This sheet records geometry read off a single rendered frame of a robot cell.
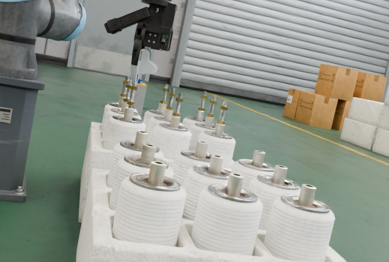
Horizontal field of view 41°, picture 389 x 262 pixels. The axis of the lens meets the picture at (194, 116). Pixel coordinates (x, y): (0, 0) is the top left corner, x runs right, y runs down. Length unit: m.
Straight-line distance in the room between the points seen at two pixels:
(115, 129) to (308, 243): 0.62
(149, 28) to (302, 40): 5.95
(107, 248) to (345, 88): 4.54
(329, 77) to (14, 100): 4.09
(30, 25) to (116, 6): 4.99
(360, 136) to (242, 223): 3.51
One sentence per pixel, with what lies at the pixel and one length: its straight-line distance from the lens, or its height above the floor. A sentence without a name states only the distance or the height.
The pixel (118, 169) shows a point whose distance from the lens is 0.84.
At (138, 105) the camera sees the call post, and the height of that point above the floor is 0.25.
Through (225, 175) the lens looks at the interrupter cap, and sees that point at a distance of 0.88.
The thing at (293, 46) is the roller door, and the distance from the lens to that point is 7.07.
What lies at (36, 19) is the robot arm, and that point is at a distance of 1.35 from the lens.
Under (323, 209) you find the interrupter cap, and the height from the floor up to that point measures 0.25.
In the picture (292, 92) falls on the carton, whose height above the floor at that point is 0.26.
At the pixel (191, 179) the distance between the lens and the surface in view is 0.86.
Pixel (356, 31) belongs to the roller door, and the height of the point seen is 1.20.
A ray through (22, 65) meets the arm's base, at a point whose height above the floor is 0.33.
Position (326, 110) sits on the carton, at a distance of 5.04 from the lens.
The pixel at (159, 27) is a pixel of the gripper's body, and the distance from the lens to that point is 1.23.
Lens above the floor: 0.44
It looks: 7 degrees down
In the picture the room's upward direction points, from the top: 12 degrees clockwise
